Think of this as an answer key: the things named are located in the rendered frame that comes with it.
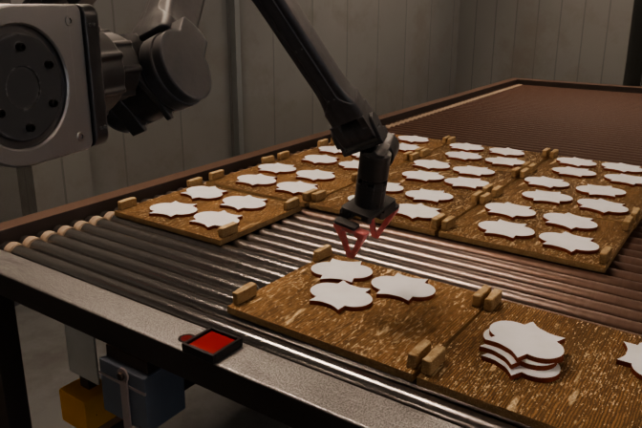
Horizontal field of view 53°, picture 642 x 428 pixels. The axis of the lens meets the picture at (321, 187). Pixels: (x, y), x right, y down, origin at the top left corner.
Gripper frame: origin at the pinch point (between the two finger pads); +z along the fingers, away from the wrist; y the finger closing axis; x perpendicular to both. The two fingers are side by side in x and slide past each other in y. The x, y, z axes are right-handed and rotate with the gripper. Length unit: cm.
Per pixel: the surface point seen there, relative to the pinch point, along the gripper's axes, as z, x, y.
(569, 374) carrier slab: 4.4, 42.5, 5.6
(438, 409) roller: 7.0, 27.9, 23.4
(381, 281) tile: 11.9, 1.9, -7.1
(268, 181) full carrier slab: 29, -63, -54
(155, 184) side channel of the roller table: 30, -90, -31
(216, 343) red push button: 12.0, -11.8, 29.1
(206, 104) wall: 76, -214, -190
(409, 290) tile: 10.6, 8.7, -6.2
